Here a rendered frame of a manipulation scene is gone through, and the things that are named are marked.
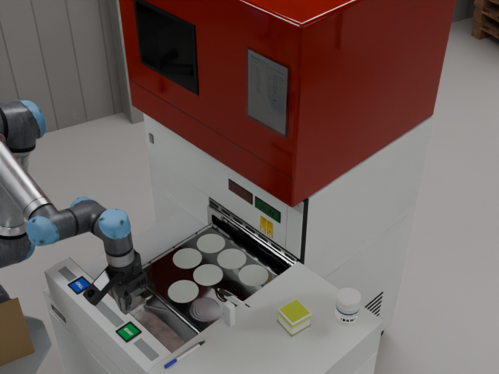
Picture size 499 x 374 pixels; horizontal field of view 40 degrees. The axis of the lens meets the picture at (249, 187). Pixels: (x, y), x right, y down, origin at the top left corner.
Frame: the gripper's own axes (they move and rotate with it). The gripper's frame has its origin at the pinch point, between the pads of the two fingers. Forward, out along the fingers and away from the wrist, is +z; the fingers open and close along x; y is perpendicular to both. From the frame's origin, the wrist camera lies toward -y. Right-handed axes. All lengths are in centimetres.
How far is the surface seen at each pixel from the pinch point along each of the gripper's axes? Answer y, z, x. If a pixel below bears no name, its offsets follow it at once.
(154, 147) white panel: 57, 2, 62
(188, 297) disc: 25.6, 15.8, 3.3
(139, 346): 0.3, 10.1, -6.0
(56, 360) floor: 5, 106, 81
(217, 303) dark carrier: 31.0, 15.9, -5.1
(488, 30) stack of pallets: 424, 95, 119
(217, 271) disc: 39.9, 15.8, 5.5
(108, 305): 2.4, 9.7, 13.0
